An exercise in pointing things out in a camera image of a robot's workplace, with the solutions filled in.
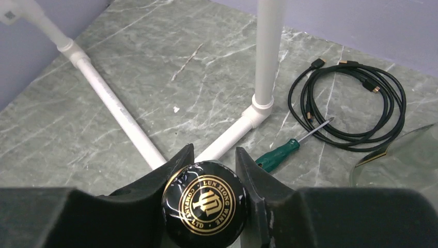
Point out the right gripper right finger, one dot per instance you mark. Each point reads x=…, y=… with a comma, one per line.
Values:
x=279, y=216

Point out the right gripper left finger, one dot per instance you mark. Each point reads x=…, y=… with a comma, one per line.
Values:
x=131, y=216

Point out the clear square liquor bottle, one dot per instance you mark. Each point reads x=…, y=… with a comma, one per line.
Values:
x=204, y=204

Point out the tall clear glass bottle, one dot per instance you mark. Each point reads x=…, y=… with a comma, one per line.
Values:
x=410, y=161

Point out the green handled screwdriver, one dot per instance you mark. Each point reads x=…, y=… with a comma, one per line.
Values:
x=273, y=159

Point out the white PVC pipe frame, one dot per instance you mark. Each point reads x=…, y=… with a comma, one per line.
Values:
x=119, y=78

